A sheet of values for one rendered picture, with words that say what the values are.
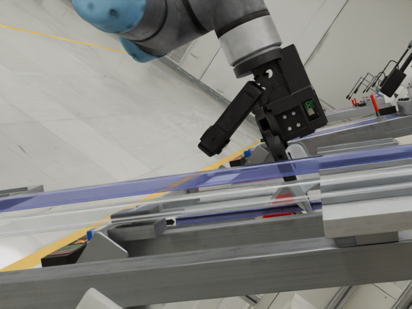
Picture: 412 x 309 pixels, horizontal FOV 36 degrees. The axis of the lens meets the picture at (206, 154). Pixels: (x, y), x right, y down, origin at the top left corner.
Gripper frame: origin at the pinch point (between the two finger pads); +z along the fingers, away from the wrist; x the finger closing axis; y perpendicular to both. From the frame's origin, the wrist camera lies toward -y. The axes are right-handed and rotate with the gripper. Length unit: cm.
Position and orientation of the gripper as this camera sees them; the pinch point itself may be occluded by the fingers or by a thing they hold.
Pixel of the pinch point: (302, 205)
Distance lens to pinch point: 85.6
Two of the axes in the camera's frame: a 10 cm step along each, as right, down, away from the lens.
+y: 9.0, -3.8, -2.2
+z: 3.9, 9.2, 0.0
